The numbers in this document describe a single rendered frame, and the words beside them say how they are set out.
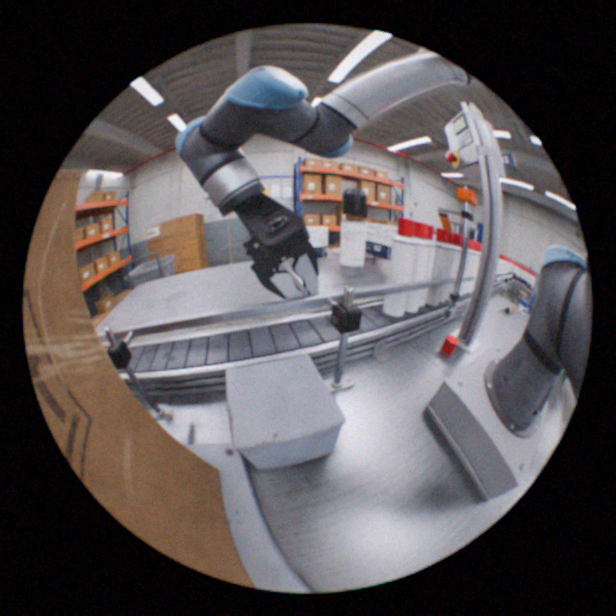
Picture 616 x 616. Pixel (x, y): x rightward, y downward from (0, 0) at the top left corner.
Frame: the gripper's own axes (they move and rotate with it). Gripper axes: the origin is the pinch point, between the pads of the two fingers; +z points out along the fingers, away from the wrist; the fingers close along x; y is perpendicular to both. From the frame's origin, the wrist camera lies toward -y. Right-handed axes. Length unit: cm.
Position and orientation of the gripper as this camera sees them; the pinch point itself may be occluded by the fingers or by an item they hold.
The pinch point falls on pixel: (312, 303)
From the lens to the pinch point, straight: 30.4
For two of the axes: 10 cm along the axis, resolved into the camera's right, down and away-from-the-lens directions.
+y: -3.4, -4.3, 8.4
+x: -8.1, 5.8, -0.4
